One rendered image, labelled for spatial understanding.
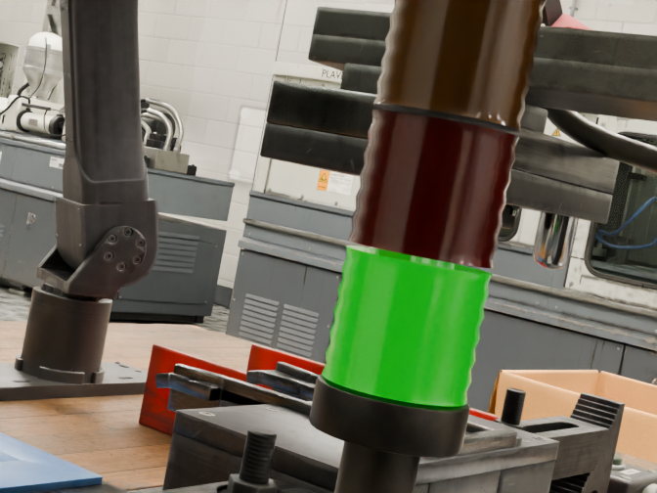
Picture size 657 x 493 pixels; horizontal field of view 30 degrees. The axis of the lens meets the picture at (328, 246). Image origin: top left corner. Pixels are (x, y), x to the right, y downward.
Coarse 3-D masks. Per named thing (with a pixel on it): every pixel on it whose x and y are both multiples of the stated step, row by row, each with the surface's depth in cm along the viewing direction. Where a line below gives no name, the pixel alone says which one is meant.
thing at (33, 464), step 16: (0, 432) 70; (0, 448) 67; (16, 448) 67; (32, 448) 68; (0, 464) 64; (16, 464) 64; (32, 464) 65; (48, 464) 65; (64, 464) 66; (0, 480) 61; (16, 480) 61; (32, 480) 62; (48, 480) 62; (64, 480) 63; (80, 480) 64; (96, 480) 64
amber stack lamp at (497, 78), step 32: (416, 0) 30; (448, 0) 29; (480, 0) 29; (512, 0) 29; (544, 0) 30; (416, 32) 30; (448, 32) 29; (480, 32) 29; (512, 32) 29; (384, 64) 31; (416, 64) 30; (448, 64) 29; (480, 64) 29; (512, 64) 30; (384, 96) 30; (416, 96) 30; (448, 96) 29; (480, 96) 29; (512, 96) 30; (512, 128) 30
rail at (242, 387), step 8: (224, 384) 63; (232, 384) 63; (240, 384) 63; (248, 384) 63; (240, 392) 63; (248, 392) 62; (256, 392) 62; (264, 392) 62; (272, 392) 62; (224, 400) 63; (232, 400) 63; (256, 400) 62; (264, 400) 62; (272, 400) 62; (280, 400) 61; (288, 400) 61; (296, 400) 61; (288, 408) 61; (296, 408) 61; (304, 408) 60
